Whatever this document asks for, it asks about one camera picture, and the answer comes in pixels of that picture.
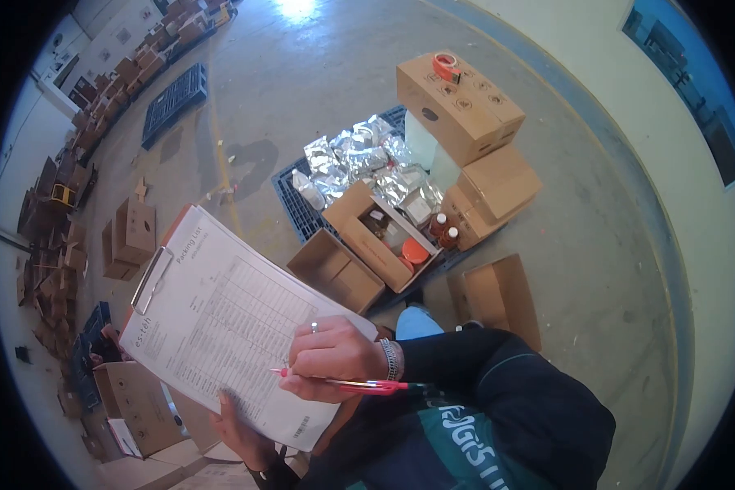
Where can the person's left hand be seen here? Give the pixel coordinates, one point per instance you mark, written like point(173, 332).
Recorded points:
point(242, 432)

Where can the person's right hand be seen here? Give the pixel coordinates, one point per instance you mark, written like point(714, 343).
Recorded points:
point(337, 355)

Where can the person's right thumb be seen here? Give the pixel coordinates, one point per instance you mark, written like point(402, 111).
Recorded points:
point(306, 390)

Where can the person's right fingers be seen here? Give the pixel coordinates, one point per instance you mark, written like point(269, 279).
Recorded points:
point(309, 343)

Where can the person's left thumb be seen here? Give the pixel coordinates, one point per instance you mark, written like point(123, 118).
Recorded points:
point(228, 404)

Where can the red pen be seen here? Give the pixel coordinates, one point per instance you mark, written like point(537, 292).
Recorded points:
point(367, 385)

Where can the white packing list sheet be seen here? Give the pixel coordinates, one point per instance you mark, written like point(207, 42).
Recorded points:
point(220, 318)

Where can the empty open cardboard box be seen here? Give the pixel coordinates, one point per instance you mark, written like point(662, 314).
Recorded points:
point(337, 272)

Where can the black wrist band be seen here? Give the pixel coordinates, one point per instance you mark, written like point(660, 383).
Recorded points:
point(274, 473)

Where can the cardboard box with white label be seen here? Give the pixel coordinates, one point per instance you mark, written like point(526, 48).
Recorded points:
point(138, 404)

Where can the person's legs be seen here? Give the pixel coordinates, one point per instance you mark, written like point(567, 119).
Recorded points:
point(418, 321)

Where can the open cardboard box with goods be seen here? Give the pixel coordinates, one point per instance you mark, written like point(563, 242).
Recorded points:
point(367, 242)

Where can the person's body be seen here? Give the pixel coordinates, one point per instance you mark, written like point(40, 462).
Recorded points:
point(429, 456)

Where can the jar with orange lid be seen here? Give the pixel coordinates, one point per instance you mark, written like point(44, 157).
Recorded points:
point(414, 252)

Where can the white plastic bottle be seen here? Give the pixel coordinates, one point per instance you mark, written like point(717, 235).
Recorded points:
point(306, 190)

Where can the amber bottle with white cap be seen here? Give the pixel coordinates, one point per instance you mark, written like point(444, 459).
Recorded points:
point(449, 237)
point(438, 224)

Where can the small upright cardboard box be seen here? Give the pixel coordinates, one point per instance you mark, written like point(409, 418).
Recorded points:
point(136, 230)
point(115, 260)

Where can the flat open cardboard box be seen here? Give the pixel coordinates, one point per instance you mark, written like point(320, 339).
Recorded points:
point(496, 297)

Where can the pile of silver foil bags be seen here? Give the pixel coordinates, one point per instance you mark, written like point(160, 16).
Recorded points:
point(358, 156)

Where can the closed cardboard box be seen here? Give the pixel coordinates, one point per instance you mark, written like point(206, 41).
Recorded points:
point(499, 184)
point(468, 223)

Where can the translucent white container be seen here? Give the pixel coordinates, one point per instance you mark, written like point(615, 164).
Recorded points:
point(426, 147)

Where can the pile of flattened cartons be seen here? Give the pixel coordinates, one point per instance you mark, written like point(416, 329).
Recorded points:
point(52, 257)

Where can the dark blue plastic pallet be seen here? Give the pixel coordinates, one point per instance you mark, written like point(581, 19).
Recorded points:
point(174, 104)

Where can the large cardboard box with symbols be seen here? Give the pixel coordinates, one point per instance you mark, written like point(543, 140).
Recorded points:
point(459, 113)

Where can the orange tape roll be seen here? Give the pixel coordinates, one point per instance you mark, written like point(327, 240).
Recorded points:
point(446, 66)

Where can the row of cartons on pallets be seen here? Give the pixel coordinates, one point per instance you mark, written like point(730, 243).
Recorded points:
point(141, 64)

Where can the window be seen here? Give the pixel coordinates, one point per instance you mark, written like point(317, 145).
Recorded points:
point(692, 86)

